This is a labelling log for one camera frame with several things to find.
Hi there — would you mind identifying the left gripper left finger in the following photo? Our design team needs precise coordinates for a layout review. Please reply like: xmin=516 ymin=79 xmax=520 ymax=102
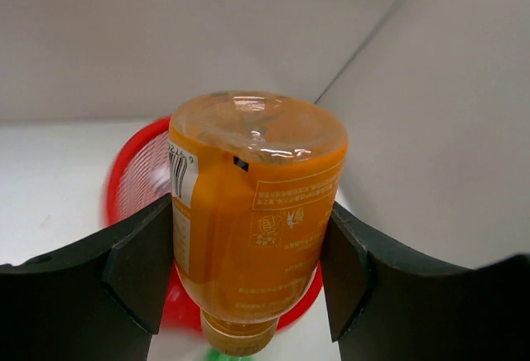
xmin=1 ymin=195 xmax=173 ymax=360

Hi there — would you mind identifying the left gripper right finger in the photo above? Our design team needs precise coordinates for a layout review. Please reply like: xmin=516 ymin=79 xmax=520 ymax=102
xmin=320 ymin=205 xmax=529 ymax=360

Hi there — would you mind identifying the orange juice bottle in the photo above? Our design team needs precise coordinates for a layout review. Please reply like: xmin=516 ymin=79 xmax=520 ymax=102
xmin=168 ymin=91 xmax=348 ymax=357

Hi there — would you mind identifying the green soda bottle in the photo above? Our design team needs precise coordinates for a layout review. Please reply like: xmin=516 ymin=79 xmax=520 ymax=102
xmin=204 ymin=349 xmax=241 ymax=361

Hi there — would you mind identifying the red plastic mesh bin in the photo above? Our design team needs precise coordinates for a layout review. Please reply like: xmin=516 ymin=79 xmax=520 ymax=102
xmin=102 ymin=114 xmax=323 ymax=339

